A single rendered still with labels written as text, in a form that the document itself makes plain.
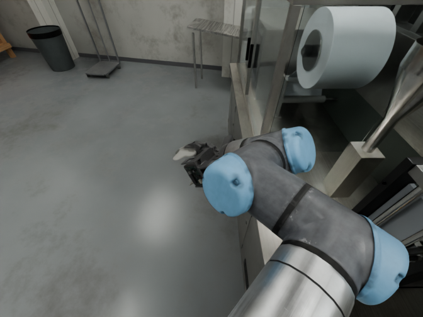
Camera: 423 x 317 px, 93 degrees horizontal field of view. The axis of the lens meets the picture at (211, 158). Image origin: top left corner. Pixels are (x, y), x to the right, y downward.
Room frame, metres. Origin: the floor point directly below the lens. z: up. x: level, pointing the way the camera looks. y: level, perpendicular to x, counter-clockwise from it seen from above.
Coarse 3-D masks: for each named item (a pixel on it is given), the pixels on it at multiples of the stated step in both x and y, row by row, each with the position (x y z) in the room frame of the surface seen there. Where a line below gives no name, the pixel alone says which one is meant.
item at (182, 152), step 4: (180, 148) 0.39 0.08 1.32; (184, 148) 0.38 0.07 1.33; (188, 148) 0.37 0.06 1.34; (192, 148) 0.37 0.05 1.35; (176, 152) 0.40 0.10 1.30; (180, 152) 0.37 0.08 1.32; (184, 152) 0.37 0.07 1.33; (188, 152) 0.36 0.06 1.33; (192, 152) 0.36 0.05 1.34; (176, 156) 0.36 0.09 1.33; (180, 156) 0.35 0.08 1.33; (184, 156) 0.35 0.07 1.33; (188, 156) 0.35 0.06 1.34; (192, 156) 0.34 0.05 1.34
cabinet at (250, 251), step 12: (228, 120) 1.94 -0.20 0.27; (228, 132) 1.84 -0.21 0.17; (240, 216) 0.69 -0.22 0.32; (252, 216) 0.50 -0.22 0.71; (240, 228) 0.63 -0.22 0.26; (252, 228) 0.45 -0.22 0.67; (240, 240) 0.56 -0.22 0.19; (252, 240) 0.40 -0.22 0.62; (240, 252) 0.51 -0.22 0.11; (252, 252) 0.36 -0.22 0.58; (252, 264) 0.31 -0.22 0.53; (252, 276) 0.27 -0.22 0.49
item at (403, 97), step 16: (400, 80) 0.54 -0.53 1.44; (416, 80) 0.51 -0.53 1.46; (400, 96) 0.52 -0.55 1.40; (416, 96) 0.50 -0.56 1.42; (400, 112) 0.51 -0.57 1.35; (384, 128) 0.53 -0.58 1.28; (352, 144) 0.57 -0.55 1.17; (368, 144) 0.53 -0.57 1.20; (352, 160) 0.52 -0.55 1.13; (368, 160) 0.50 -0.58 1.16; (336, 176) 0.54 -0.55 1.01; (352, 176) 0.50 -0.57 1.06; (336, 192) 0.50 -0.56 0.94; (352, 192) 0.50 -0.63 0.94
